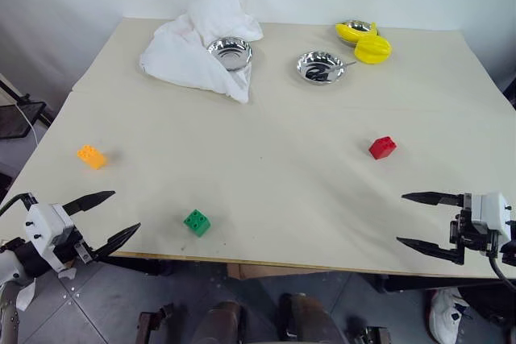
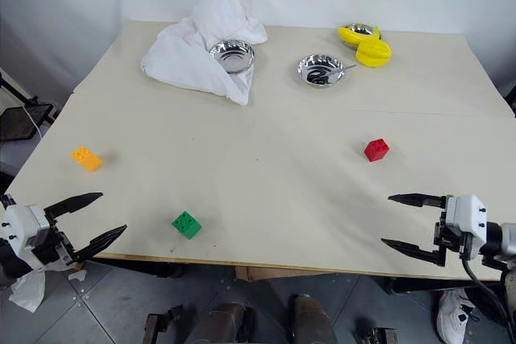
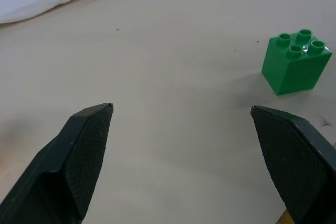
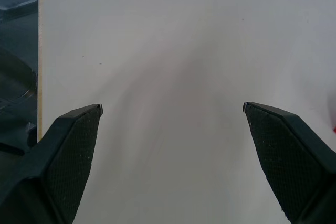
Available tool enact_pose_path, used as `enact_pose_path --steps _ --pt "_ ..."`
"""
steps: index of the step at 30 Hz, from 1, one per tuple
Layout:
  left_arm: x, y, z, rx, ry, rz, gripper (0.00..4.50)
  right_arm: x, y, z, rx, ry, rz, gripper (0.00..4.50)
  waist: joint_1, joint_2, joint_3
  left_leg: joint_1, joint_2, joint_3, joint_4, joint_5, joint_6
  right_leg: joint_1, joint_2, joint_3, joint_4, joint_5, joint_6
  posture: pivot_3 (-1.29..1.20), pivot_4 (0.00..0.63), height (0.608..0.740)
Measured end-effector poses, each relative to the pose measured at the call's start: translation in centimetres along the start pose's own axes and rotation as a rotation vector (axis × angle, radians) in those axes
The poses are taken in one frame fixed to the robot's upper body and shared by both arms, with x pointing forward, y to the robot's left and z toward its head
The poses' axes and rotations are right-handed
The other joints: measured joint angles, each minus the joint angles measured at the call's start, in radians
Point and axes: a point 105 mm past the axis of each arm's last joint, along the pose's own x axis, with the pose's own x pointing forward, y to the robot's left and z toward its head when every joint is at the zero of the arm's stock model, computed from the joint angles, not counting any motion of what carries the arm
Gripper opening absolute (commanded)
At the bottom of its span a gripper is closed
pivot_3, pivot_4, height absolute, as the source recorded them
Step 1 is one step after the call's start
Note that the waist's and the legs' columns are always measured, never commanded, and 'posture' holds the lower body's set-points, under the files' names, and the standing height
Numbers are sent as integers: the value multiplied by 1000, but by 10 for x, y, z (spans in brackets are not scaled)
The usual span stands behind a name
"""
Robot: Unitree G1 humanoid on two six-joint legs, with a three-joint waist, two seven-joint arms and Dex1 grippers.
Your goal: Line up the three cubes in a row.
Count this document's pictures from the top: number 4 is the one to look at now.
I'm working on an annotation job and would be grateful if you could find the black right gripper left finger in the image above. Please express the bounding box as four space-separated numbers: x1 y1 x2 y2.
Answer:
0 103 103 224

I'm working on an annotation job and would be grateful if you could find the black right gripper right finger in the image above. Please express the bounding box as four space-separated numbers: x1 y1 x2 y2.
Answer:
243 101 336 224

